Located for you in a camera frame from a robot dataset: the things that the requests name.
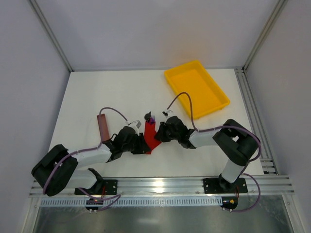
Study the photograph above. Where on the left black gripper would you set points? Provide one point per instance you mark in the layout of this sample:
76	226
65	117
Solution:
140	144

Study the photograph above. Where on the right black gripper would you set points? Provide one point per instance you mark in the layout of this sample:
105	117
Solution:
162	132

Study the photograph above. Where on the purple plastic fork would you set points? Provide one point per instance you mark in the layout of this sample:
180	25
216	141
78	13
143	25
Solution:
152	121

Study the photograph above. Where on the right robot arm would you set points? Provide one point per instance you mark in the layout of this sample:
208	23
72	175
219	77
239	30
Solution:
236	142

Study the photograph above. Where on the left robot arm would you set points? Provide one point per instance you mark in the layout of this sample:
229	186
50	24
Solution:
59	169

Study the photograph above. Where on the brown utensil tray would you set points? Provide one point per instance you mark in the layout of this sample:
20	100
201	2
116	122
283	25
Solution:
103	127

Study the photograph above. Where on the yellow plastic bin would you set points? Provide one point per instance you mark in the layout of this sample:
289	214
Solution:
206	95

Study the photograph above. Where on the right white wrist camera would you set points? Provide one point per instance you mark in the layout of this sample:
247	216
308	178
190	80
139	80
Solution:
168	113

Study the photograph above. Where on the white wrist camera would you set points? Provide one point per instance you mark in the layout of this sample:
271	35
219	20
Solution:
168	113
135	125

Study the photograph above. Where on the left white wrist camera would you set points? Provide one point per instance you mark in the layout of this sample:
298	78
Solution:
135	125

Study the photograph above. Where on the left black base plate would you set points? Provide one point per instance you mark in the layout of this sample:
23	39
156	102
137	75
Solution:
104	187

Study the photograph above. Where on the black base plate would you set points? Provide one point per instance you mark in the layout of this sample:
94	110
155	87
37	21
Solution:
104	187
221	186

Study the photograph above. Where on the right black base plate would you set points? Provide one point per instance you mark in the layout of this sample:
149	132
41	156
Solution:
221	186

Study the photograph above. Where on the slotted cable duct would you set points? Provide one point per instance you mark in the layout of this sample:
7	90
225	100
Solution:
134	202

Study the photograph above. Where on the right side aluminium rail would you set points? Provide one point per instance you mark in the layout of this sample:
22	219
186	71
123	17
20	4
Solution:
266	157

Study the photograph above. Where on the aluminium rail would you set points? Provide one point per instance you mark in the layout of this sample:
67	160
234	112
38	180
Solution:
193	186
266	157

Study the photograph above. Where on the front aluminium rail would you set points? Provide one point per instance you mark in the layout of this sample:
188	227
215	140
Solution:
193	186

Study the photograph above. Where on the right frame post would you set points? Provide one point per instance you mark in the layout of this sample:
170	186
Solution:
269	24

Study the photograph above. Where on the frame post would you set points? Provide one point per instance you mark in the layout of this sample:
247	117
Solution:
269	24
49	32

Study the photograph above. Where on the left frame post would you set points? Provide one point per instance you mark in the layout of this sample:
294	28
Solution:
49	32

